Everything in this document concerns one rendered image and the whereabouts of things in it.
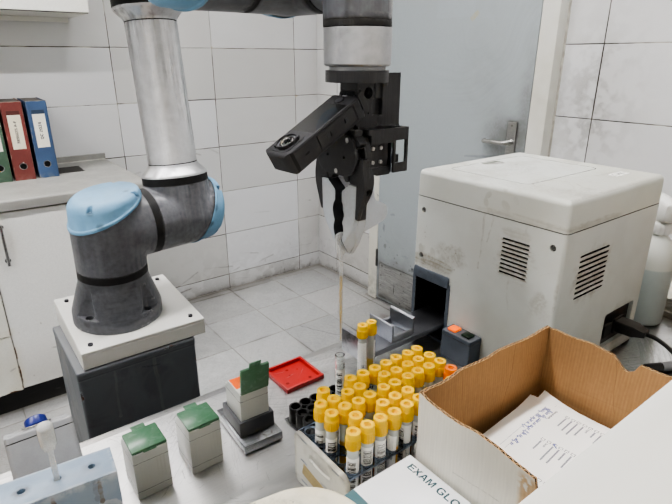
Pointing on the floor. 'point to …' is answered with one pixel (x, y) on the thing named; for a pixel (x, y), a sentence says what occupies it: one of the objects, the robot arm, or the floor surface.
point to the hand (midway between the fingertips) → (341, 242)
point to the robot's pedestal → (127, 385)
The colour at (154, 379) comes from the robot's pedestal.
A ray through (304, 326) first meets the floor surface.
